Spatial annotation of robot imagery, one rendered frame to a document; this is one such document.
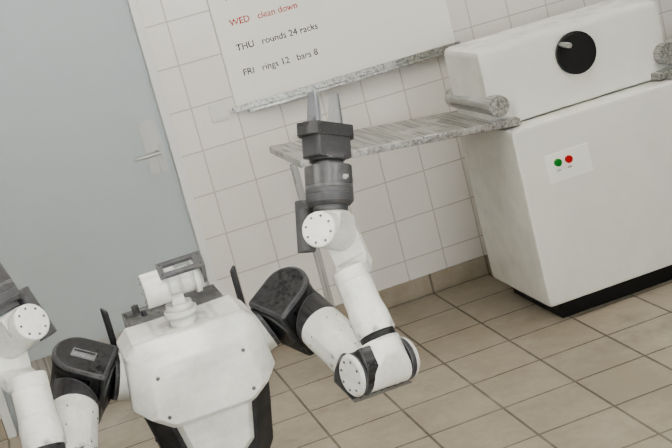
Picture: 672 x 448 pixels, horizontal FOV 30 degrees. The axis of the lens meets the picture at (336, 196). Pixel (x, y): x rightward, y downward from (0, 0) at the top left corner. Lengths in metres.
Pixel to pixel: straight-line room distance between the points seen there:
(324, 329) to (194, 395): 0.27
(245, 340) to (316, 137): 0.40
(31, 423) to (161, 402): 0.28
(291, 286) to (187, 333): 0.22
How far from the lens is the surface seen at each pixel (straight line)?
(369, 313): 2.22
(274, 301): 2.40
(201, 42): 5.70
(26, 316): 2.18
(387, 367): 2.22
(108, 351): 2.39
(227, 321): 2.35
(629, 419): 4.47
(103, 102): 5.68
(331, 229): 2.22
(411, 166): 6.01
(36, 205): 5.71
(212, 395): 2.35
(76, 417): 2.28
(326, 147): 2.28
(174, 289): 2.35
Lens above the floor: 1.91
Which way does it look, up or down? 13 degrees down
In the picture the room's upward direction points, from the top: 15 degrees counter-clockwise
